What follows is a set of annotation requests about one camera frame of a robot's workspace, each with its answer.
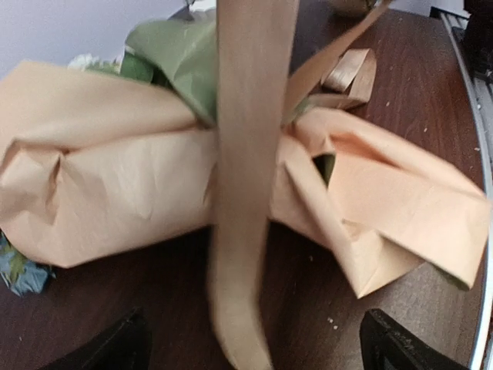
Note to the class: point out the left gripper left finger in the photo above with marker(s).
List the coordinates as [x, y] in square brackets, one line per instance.
[126, 344]

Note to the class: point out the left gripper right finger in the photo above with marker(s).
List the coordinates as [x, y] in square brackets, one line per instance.
[385, 344]

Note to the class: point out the blue hydrangea fake flower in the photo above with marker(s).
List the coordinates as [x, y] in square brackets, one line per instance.
[21, 275]

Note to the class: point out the green and tan wrapping paper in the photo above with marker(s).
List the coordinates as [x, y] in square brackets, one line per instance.
[94, 165]

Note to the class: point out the beige ribbon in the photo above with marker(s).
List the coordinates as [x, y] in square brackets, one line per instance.
[255, 97]

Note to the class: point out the white fake flower bunch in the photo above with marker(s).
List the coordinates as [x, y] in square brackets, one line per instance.
[88, 62]

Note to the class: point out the front aluminium rail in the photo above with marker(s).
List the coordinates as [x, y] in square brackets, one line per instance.
[480, 98]

